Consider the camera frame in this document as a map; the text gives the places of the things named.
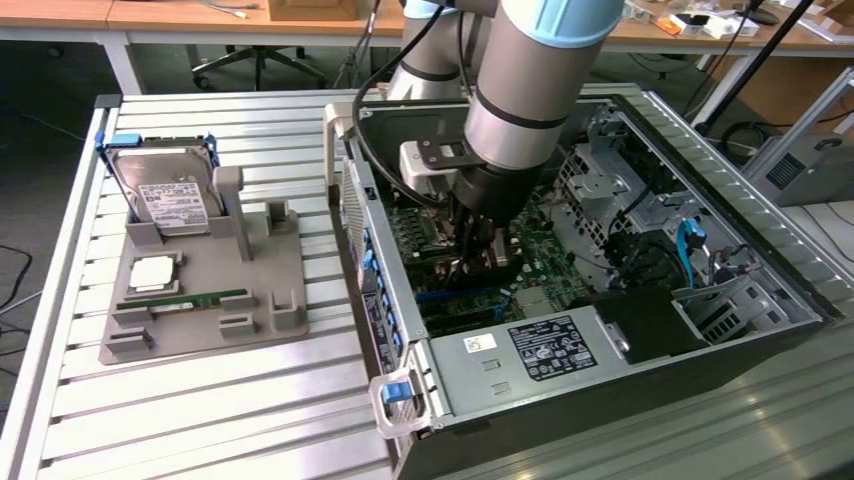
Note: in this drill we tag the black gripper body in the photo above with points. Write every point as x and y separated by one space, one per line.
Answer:
497 195

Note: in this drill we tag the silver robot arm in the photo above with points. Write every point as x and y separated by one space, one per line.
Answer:
534 75

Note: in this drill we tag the CPU socket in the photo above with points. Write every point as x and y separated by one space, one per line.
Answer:
443 230

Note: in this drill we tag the green motherboard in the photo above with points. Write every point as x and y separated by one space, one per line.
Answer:
541 235

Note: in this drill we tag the blue expansion slot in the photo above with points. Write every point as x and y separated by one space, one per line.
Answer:
454 297

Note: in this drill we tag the silver chipset heat sink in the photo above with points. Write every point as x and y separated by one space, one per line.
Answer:
534 301

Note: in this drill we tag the metal disk bay cage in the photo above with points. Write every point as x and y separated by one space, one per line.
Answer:
594 185

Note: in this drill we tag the grey power supply unit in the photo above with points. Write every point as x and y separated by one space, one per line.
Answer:
467 380

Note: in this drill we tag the black plastic shroud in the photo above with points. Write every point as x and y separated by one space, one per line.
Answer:
641 325

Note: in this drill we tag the black PC case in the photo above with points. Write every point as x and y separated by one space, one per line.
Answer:
601 415

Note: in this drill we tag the grey parts rack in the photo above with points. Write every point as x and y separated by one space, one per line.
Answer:
200 260

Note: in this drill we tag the wooden desk white legs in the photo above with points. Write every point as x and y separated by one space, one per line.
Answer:
54 15
667 40

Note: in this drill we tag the green RAM stick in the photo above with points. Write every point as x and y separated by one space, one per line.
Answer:
194 301

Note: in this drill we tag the hard disk in blue caddy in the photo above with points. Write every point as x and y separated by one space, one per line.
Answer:
167 200

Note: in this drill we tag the black office chair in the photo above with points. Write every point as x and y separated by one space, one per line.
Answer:
256 60

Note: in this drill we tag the brown cardboard box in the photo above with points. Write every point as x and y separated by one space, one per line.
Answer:
314 9

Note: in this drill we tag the silver CPU chip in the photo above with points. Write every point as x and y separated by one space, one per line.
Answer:
155 274

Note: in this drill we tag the white box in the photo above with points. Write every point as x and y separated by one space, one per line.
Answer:
721 27

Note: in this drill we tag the black stand pole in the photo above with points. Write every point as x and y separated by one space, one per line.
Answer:
768 55

